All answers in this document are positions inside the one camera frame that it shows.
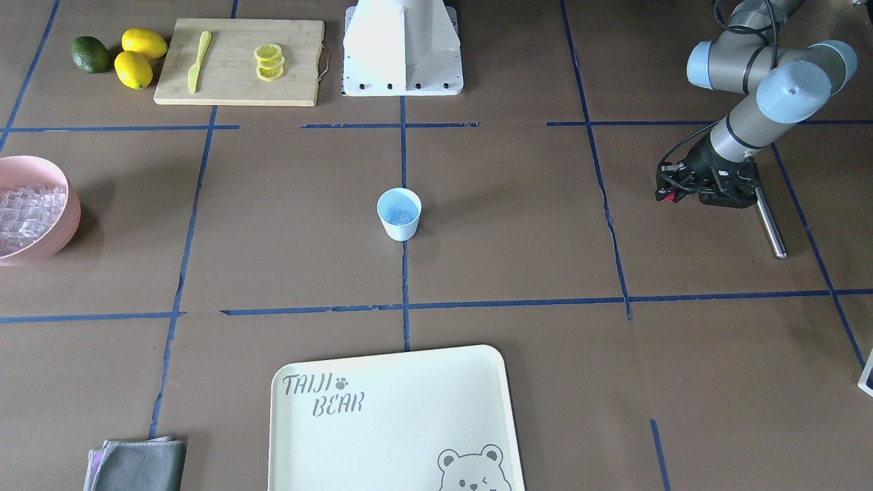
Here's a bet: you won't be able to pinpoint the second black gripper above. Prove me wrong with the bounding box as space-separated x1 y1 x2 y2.
655 140 760 209

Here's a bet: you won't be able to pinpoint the steel muddler with black tip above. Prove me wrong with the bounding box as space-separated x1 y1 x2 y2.
754 177 788 260

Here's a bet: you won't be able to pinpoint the clear ice cube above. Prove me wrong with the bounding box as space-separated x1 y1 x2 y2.
389 209 414 226

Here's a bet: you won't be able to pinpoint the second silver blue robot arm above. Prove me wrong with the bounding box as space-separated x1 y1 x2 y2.
655 1 858 209

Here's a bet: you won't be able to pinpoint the light blue plastic cup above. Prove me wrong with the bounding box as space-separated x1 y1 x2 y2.
376 188 423 242

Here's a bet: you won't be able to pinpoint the pile of clear ice cubes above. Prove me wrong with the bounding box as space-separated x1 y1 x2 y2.
1 183 68 256

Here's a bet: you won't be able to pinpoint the cream bear tray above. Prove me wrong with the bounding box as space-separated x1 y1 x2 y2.
266 344 526 490

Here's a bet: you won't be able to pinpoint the yellow lemon slices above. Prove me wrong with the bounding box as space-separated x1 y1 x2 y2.
253 43 286 82

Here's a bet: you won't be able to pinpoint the bamboo cutting board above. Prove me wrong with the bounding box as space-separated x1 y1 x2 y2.
153 18 325 108

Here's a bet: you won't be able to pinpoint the yellow lemon near avocado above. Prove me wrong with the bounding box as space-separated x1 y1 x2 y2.
113 50 153 90

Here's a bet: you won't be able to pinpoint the folded grey cloth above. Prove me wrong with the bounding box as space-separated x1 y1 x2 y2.
83 436 186 490

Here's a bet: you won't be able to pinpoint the green avocado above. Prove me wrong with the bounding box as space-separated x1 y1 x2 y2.
71 36 113 74

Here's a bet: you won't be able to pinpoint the pink bowl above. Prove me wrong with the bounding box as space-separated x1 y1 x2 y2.
1 155 81 265

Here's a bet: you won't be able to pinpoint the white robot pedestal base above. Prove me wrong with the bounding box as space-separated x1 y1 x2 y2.
341 1 464 97

